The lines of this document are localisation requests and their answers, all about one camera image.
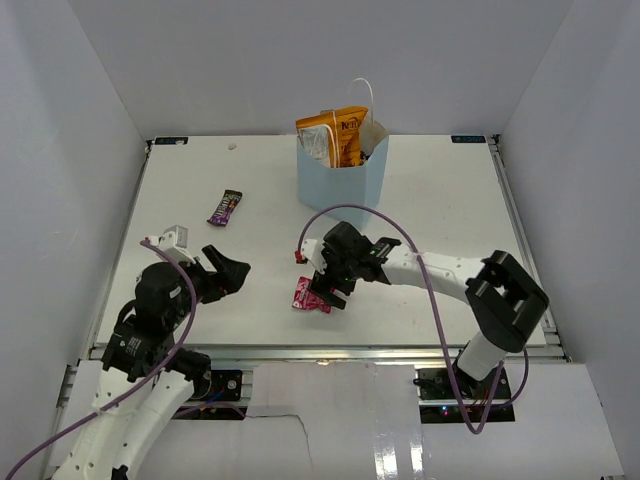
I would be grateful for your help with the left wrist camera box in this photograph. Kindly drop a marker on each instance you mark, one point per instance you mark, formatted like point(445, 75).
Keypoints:
point(172, 243)

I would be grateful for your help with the purple candy bar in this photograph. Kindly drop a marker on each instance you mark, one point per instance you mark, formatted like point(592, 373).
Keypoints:
point(225, 208)

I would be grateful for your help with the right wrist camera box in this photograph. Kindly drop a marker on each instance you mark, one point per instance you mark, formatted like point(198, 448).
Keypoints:
point(310, 252)

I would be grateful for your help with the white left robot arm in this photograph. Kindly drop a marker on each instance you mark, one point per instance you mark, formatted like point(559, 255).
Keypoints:
point(146, 373)

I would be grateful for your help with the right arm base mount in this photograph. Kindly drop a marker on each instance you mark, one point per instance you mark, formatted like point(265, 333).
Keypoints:
point(438, 405)

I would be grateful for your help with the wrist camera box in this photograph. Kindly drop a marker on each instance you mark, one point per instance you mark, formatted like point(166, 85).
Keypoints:
point(310, 252)
point(172, 243)

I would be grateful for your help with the orange kettle chips bag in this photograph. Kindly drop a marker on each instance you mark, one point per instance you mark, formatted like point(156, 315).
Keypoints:
point(333, 137)

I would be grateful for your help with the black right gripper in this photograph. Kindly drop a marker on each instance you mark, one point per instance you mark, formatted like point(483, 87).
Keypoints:
point(322, 283)

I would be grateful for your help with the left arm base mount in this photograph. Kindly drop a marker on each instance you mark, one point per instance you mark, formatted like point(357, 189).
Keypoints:
point(218, 385)

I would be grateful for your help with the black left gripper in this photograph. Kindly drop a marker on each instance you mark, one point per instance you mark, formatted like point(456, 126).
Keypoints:
point(229, 276)

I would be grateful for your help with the red snack packet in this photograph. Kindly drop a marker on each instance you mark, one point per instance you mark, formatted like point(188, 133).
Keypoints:
point(306, 300)

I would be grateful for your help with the light blue paper bag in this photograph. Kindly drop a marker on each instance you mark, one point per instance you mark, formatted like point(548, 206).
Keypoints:
point(319, 187)

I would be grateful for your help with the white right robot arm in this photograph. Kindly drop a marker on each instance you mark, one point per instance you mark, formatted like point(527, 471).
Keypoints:
point(507, 303)

